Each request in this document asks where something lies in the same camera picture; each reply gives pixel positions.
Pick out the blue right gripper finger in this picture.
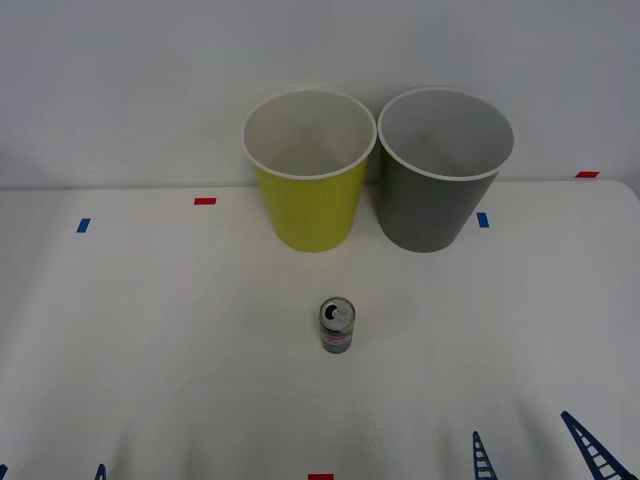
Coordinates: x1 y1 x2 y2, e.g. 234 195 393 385
559 410 639 480
471 430 500 480

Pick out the silver drink can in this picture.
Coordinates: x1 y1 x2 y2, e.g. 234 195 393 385
318 296 357 355

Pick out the grey plastic waste bin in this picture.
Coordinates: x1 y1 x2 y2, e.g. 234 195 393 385
376 86 516 254

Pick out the yellow-green plastic waste bin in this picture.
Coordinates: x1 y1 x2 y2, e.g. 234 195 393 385
240 88 378 254

